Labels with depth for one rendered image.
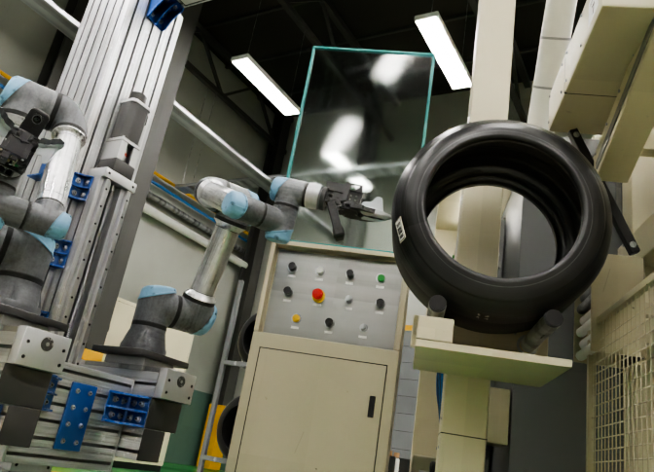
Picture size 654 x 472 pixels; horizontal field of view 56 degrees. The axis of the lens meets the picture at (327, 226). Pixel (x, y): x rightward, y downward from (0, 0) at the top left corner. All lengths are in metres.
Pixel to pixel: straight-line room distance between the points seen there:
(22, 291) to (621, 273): 1.67
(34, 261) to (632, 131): 1.70
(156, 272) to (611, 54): 10.76
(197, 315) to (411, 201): 0.89
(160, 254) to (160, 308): 10.01
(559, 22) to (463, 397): 1.59
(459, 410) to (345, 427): 0.50
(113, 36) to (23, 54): 8.44
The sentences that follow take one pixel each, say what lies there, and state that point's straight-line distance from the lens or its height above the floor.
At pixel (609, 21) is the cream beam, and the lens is 1.80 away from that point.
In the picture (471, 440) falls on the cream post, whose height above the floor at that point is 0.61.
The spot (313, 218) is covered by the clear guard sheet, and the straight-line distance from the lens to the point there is 2.49.
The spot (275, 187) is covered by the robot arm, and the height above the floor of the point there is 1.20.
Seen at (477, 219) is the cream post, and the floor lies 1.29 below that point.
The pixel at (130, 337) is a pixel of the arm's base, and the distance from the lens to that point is 2.11.
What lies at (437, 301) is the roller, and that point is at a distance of 1.58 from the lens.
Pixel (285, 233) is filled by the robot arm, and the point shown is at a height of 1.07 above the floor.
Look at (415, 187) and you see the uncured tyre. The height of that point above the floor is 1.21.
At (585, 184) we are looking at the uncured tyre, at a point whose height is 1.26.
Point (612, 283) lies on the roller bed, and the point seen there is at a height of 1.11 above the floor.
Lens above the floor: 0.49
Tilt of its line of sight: 21 degrees up
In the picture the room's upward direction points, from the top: 10 degrees clockwise
